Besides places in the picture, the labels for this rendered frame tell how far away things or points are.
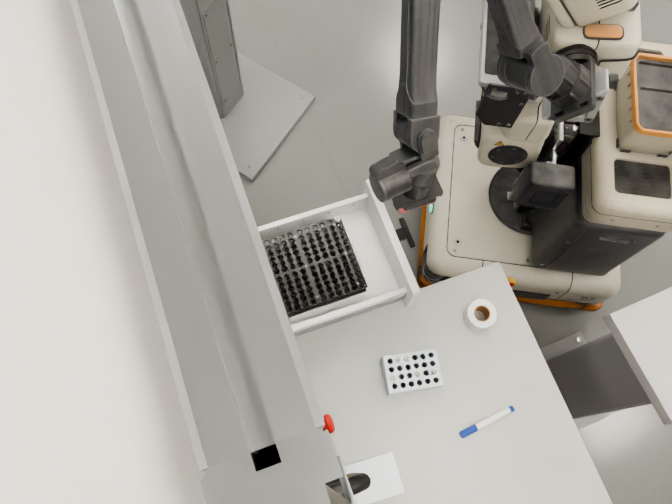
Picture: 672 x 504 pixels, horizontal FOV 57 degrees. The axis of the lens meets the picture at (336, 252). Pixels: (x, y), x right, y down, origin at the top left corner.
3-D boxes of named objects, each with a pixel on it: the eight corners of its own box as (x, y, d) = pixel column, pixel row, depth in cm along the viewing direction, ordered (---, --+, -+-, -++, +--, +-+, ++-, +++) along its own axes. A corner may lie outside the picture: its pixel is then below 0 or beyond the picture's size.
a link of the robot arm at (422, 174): (447, 165, 111) (431, 140, 113) (414, 180, 110) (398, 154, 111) (439, 182, 117) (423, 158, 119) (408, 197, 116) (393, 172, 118)
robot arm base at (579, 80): (596, 109, 116) (594, 56, 120) (572, 89, 111) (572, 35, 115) (555, 125, 122) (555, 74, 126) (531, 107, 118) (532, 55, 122)
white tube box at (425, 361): (432, 351, 144) (435, 348, 141) (440, 387, 141) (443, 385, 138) (380, 359, 143) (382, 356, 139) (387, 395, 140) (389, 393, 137)
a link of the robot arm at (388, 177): (436, 127, 106) (411, 113, 113) (378, 152, 103) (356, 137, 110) (446, 186, 113) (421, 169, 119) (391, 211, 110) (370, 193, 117)
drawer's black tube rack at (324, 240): (338, 226, 145) (340, 216, 139) (365, 294, 140) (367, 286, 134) (248, 255, 142) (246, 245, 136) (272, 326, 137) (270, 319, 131)
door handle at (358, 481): (353, 466, 78) (368, 465, 61) (361, 487, 78) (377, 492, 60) (317, 480, 78) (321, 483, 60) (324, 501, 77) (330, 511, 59)
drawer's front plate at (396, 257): (367, 197, 150) (372, 176, 140) (412, 305, 142) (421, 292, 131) (361, 199, 150) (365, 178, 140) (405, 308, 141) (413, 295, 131)
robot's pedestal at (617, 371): (578, 331, 226) (704, 267, 154) (621, 409, 217) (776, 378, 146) (507, 363, 221) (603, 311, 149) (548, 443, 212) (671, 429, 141)
